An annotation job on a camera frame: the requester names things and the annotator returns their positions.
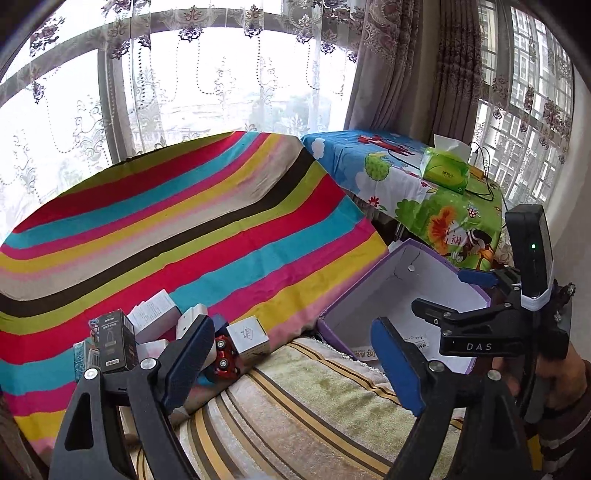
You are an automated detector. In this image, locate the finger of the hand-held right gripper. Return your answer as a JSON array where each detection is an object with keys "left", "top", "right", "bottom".
[
  {"left": 411, "top": 298, "right": 465, "bottom": 326},
  {"left": 457, "top": 268, "right": 509, "bottom": 296}
]

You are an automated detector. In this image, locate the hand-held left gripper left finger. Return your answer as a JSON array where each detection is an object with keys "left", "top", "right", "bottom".
[{"left": 48, "top": 316, "right": 218, "bottom": 480}]

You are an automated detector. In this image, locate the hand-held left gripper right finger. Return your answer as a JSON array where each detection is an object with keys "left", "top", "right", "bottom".
[{"left": 372, "top": 318, "right": 532, "bottom": 480}]

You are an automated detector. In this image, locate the purple cardboard box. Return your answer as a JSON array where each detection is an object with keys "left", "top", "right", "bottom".
[{"left": 318, "top": 239, "right": 492, "bottom": 376}]

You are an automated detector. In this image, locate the white plastic charger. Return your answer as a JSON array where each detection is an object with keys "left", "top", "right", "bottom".
[{"left": 175, "top": 305, "right": 211, "bottom": 343}]

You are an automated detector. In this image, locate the small white square box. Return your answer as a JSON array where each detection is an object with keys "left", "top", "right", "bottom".
[{"left": 226, "top": 316, "right": 271, "bottom": 363}]

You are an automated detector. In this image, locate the black small box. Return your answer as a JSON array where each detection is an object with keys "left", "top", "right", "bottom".
[{"left": 90, "top": 310, "right": 138, "bottom": 374}]

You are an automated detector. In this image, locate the teal printed box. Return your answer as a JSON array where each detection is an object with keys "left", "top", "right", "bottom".
[{"left": 71, "top": 339, "right": 100, "bottom": 384}]

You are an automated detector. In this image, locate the person's right forearm striped sleeve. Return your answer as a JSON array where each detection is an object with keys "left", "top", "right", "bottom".
[{"left": 524, "top": 404, "right": 591, "bottom": 480}]

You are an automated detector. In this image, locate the person's right hand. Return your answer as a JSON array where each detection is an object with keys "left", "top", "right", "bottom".
[{"left": 492, "top": 344, "right": 589, "bottom": 411}]

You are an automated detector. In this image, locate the red toy car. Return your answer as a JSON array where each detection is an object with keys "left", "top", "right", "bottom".
[{"left": 210, "top": 336, "right": 241, "bottom": 381}]

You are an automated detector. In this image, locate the white box with grey sides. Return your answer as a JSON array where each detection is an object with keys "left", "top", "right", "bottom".
[{"left": 127, "top": 290, "right": 182, "bottom": 344}]

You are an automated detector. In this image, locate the cartoon printed tablecloth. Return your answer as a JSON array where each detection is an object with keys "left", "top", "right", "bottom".
[{"left": 300, "top": 130, "right": 504, "bottom": 273}]

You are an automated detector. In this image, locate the beige striped cushion mat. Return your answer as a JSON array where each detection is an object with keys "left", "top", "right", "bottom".
[{"left": 124, "top": 337, "right": 467, "bottom": 480}]

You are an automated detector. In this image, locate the green tissue pack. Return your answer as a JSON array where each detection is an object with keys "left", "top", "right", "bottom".
[{"left": 420, "top": 135, "right": 472, "bottom": 195}]

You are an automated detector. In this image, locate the window with white grille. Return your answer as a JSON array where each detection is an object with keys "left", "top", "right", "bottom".
[{"left": 475, "top": 0, "right": 573, "bottom": 204}]

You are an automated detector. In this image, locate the rainbow striped blanket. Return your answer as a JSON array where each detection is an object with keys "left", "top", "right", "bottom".
[{"left": 0, "top": 130, "right": 389, "bottom": 455}]

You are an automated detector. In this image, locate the brown patterned drape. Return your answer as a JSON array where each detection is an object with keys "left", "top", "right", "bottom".
[{"left": 344, "top": 0, "right": 483, "bottom": 148}]

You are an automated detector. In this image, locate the grey framed window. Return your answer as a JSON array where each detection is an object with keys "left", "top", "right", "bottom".
[{"left": 0, "top": 23, "right": 361, "bottom": 185}]

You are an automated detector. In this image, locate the black charging cable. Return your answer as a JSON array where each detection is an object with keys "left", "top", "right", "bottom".
[{"left": 464, "top": 142, "right": 509, "bottom": 204}]

